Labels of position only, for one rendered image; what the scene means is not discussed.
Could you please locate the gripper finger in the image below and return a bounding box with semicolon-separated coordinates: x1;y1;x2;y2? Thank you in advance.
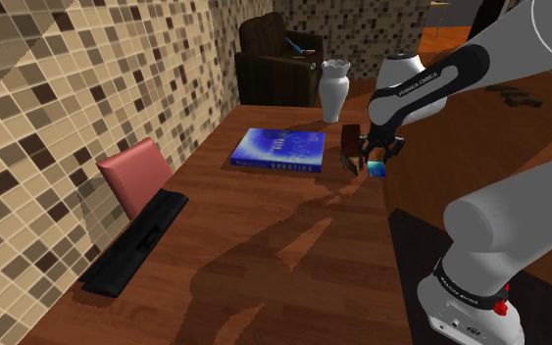
383;137;406;163
358;135;375;172

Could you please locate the small brown box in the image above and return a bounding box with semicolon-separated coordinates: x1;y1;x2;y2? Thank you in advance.
340;123;364;177

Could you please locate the white vase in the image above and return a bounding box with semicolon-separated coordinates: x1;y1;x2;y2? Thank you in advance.
318;58;352;124

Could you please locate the blue book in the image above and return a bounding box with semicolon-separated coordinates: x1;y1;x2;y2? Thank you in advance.
229;126;327;174

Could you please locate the dark brown armchair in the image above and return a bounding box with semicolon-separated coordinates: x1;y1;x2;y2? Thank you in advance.
233;11;325;109

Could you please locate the brown wooden table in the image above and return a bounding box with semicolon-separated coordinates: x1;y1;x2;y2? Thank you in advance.
19;78;416;345

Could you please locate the long black base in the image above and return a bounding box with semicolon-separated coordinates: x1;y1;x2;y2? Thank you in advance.
79;187;190;299

